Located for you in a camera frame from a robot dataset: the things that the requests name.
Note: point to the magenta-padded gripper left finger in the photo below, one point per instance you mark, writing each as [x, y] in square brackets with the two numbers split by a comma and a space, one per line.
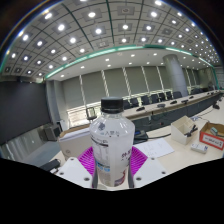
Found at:
[71, 168]

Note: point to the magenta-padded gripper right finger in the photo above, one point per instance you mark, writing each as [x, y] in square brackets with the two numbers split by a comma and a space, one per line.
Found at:
[150, 168]

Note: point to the clear plastic water bottle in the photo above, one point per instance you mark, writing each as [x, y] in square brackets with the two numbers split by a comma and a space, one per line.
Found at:
[111, 143]

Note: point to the white printed paper sheet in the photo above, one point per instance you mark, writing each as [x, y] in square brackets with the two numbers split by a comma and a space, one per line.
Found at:
[155, 147]

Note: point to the black power strip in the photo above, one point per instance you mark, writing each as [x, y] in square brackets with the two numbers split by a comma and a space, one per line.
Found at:
[50, 165]

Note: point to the large white cardboard box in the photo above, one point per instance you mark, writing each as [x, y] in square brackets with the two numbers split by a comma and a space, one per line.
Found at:
[75, 141]

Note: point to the black desk phone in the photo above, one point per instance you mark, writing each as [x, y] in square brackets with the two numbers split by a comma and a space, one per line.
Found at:
[140, 136]

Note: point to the grey CRT monitor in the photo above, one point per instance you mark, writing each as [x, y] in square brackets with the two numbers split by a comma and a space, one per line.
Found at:
[52, 132]

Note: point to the small open white box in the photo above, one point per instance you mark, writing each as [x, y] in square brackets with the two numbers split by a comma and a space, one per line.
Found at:
[181, 131]

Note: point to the single black swivel chair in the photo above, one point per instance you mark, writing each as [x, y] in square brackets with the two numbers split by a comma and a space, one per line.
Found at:
[91, 113]

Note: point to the long curved conference desk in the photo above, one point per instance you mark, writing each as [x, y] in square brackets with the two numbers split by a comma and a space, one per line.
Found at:
[173, 111]

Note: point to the open red-sided cardboard box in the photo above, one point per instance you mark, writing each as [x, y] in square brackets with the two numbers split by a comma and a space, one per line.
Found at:
[211, 140]

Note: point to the row of black office chairs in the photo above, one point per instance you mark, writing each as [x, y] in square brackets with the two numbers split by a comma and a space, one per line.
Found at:
[155, 98]

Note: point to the group of ceiling lights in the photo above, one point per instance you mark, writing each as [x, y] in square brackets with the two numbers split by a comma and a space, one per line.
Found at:
[98, 31]

